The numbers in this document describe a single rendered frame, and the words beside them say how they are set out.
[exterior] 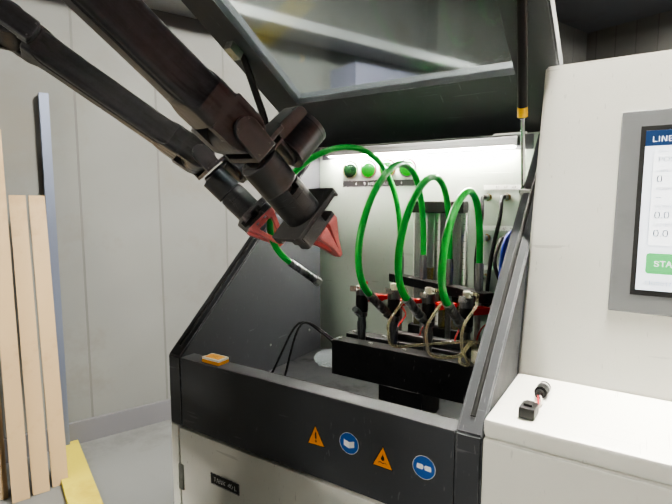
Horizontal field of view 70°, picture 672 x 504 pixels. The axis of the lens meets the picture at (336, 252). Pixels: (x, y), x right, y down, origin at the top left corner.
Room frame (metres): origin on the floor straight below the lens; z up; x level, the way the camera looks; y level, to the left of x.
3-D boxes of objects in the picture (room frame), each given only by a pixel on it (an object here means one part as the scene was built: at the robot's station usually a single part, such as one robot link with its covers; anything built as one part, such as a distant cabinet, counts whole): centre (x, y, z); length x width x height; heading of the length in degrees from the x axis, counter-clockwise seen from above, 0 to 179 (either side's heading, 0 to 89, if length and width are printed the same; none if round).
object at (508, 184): (1.16, -0.40, 1.20); 0.13 x 0.03 x 0.31; 57
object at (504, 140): (1.29, -0.20, 1.43); 0.54 x 0.03 x 0.02; 57
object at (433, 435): (0.87, 0.07, 0.87); 0.62 x 0.04 x 0.16; 57
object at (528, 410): (0.70, -0.31, 0.99); 0.12 x 0.02 x 0.02; 145
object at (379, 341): (1.00, -0.16, 0.91); 0.34 x 0.10 x 0.15; 57
